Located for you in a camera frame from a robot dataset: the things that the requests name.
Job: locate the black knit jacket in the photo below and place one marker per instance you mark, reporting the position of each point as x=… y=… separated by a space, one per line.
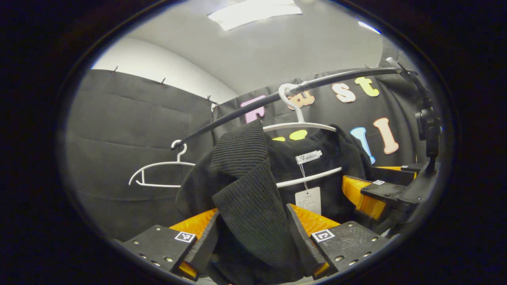
x=245 y=198

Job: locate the black backdrop cloth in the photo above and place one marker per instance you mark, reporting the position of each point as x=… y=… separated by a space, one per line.
x=119 y=130

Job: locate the small ceiling light panel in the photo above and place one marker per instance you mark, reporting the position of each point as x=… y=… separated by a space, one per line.
x=368 y=27

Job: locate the white paper hang tag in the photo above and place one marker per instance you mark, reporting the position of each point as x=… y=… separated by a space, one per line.
x=309 y=200

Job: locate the white plastic clothes hanger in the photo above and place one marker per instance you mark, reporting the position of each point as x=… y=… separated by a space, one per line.
x=158 y=185
x=301 y=125

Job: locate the large ceiling light panel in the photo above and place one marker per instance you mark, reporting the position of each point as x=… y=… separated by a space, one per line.
x=253 y=12

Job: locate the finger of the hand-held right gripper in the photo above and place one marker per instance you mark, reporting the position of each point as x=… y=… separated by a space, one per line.
x=386 y=192
x=396 y=176

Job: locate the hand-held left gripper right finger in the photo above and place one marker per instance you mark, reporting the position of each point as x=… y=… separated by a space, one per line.
x=303 y=245

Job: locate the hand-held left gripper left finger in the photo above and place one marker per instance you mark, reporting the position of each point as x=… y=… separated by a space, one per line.
x=206 y=247

